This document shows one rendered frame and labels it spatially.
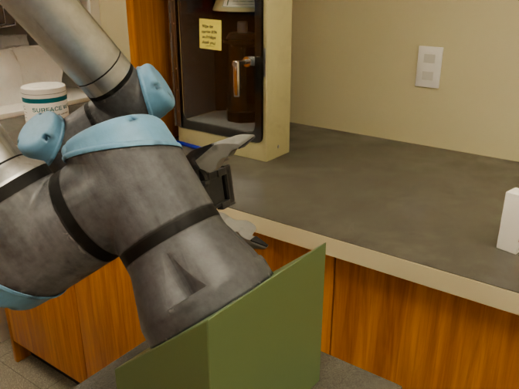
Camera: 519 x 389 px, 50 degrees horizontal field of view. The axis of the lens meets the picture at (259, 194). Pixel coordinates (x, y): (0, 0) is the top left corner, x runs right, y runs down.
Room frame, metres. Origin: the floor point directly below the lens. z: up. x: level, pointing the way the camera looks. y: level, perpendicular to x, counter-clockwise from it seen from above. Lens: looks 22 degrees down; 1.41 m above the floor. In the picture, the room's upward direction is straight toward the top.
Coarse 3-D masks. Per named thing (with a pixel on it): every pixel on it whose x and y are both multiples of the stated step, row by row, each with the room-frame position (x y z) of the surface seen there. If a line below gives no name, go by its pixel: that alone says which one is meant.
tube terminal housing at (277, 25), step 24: (264, 0) 1.41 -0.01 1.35; (288, 0) 1.48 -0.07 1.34; (264, 24) 1.41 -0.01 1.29; (288, 24) 1.49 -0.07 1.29; (264, 48) 1.41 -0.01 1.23; (288, 48) 1.49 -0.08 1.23; (288, 72) 1.49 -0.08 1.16; (264, 96) 1.41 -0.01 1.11; (288, 96) 1.49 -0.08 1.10; (264, 120) 1.41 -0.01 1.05; (288, 120) 1.49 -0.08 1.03; (264, 144) 1.41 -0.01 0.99; (288, 144) 1.49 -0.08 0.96
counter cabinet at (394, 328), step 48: (96, 288) 1.44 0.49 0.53; (336, 288) 0.98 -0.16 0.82; (384, 288) 0.92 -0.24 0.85; (48, 336) 1.63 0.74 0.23; (96, 336) 1.46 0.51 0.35; (336, 336) 0.97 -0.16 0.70; (384, 336) 0.91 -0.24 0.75; (432, 336) 0.86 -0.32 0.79; (480, 336) 0.81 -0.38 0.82; (432, 384) 0.85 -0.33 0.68; (480, 384) 0.80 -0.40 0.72
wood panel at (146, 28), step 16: (128, 0) 1.57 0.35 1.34; (144, 0) 1.59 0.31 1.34; (160, 0) 1.63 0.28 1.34; (128, 16) 1.57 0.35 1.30; (144, 16) 1.58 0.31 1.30; (160, 16) 1.63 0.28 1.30; (128, 32) 1.57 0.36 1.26; (144, 32) 1.58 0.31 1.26; (160, 32) 1.63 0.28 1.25; (144, 48) 1.58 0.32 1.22; (160, 48) 1.63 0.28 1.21; (160, 64) 1.62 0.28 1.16; (176, 128) 1.66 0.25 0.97
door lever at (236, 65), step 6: (234, 60) 1.40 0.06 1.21; (240, 60) 1.41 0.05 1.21; (246, 60) 1.42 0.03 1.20; (234, 66) 1.39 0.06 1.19; (246, 66) 1.43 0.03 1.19; (234, 72) 1.39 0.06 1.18; (240, 72) 1.40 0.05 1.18; (234, 78) 1.39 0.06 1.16; (240, 78) 1.40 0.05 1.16; (234, 84) 1.39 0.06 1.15; (240, 84) 1.40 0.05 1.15; (234, 90) 1.39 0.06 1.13; (240, 90) 1.40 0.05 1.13
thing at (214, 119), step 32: (192, 0) 1.54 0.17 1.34; (224, 0) 1.47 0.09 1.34; (256, 0) 1.41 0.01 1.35; (192, 32) 1.54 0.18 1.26; (224, 32) 1.47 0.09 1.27; (256, 32) 1.41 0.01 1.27; (192, 64) 1.54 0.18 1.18; (224, 64) 1.47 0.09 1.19; (256, 64) 1.41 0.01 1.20; (192, 96) 1.55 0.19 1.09; (224, 96) 1.48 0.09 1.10; (256, 96) 1.41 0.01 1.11; (192, 128) 1.55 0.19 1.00; (224, 128) 1.48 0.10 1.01; (256, 128) 1.41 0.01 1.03
